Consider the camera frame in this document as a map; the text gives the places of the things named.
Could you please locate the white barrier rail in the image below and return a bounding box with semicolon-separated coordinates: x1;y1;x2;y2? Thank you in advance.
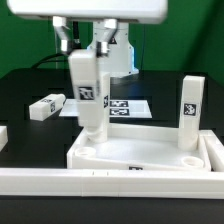
0;168;224;199
200;130;224;172

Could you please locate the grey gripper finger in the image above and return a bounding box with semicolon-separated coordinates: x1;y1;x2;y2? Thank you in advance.
96;19;118;57
53;16;72;55

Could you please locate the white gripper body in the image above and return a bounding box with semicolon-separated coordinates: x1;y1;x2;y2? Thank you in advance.
6;0;168;24

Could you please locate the white sheet with fiducial markers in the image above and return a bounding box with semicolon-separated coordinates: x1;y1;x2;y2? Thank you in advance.
59;99;152;118

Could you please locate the black cable with connector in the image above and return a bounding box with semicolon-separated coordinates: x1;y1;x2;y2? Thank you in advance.
30;21;88;70

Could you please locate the white block at left edge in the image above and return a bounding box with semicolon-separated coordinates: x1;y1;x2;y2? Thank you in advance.
0;126;8;152

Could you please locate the white right barrier rail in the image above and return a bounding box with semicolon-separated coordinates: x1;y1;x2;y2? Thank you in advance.
200;130;224;172

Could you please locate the white desk top tray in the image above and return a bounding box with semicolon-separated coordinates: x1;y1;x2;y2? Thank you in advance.
67;123;211;172

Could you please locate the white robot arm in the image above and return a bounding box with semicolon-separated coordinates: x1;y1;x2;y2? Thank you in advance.
7;0;168;78

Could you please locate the white front barrier rail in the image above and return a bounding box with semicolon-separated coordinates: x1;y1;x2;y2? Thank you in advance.
0;168;224;199

